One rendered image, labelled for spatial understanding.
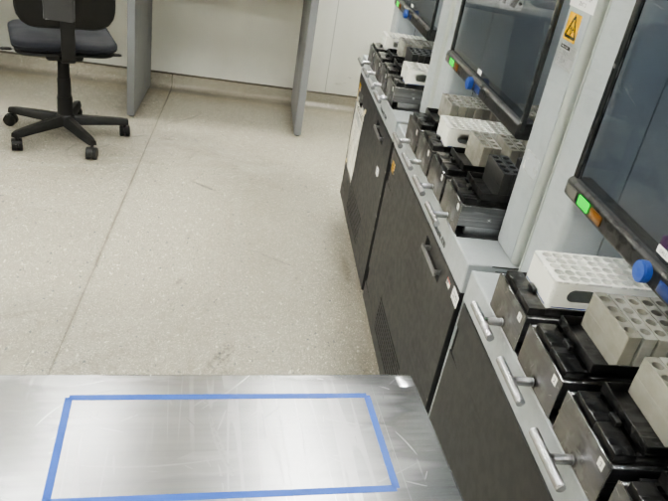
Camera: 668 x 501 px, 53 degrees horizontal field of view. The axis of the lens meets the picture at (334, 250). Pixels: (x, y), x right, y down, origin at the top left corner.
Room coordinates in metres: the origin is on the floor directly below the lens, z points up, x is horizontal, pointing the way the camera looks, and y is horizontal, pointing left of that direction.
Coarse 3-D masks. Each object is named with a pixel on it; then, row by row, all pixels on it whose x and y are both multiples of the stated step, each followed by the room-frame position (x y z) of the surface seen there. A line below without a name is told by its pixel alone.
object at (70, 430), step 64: (0, 384) 0.54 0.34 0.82; (64, 384) 0.56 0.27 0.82; (128, 384) 0.58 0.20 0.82; (192, 384) 0.60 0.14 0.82; (256, 384) 0.62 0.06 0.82; (320, 384) 0.64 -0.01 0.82; (384, 384) 0.66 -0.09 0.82; (0, 448) 0.46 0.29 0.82; (64, 448) 0.47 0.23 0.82; (128, 448) 0.49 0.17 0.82; (192, 448) 0.50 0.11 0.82; (256, 448) 0.52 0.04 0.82; (320, 448) 0.53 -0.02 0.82; (384, 448) 0.55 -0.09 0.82
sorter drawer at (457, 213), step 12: (456, 180) 1.40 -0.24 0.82; (444, 192) 1.42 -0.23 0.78; (456, 192) 1.36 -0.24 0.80; (468, 192) 1.34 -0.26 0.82; (444, 204) 1.40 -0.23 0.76; (456, 204) 1.33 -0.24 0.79; (468, 204) 1.31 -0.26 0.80; (480, 204) 1.31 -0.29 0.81; (492, 204) 1.32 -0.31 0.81; (504, 204) 1.32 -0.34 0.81; (432, 216) 1.33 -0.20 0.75; (444, 216) 1.35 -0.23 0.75; (456, 216) 1.31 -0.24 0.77; (468, 216) 1.30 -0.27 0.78; (480, 216) 1.30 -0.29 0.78; (492, 216) 1.31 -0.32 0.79; (504, 216) 1.31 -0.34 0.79; (492, 228) 1.31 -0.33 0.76
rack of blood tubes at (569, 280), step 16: (544, 256) 1.00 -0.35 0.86; (560, 256) 1.02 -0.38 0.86; (576, 256) 1.03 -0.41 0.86; (592, 256) 1.03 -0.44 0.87; (528, 272) 1.01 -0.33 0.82; (544, 272) 0.96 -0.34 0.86; (560, 272) 0.96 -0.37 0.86; (576, 272) 0.97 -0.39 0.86; (592, 272) 0.98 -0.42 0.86; (608, 272) 1.00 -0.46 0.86; (624, 272) 1.01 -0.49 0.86; (544, 288) 0.95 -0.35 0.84; (560, 288) 0.93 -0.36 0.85; (576, 288) 0.93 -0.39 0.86; (592, 288) 0.93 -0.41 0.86; (608, 288) 0.94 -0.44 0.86; (624, 288) 0.94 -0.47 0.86; (640, 288) 0.95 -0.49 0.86; (544, 304) 0.93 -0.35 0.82; (560, 304) 0.93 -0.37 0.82; (576, 304) 0.93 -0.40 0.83
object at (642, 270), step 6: (636, 264) 0.78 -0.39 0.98; (642, 264) 0.77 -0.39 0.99; (648, 264) 0.77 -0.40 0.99; (636, 270) 0.78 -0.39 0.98; (642, 270) 0.77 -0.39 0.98; (648, 270) 0.77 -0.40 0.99; (636, 276) 0.77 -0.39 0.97; (642, 276) 0.76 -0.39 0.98; (648, 276) 0.76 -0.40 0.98; (642, 282) 0.77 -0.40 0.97
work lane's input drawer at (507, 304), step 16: (512, 272) 1.02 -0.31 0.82; (496, 288) 1.03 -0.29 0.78; (512, 288) 0.98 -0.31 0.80; (528, 288) 0.97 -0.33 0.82; (496, 304) 1.01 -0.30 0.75; (512, 304) 0.95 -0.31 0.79; (528, 304) 0.92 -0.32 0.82; (480, 320) 0.95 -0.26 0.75; (496, 320) 0.96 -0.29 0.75; (512, 320) 0.94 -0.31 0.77; (528, 320) 0.90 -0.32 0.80; (544, 320) 0.90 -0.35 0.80; (512, 336) 0.92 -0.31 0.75
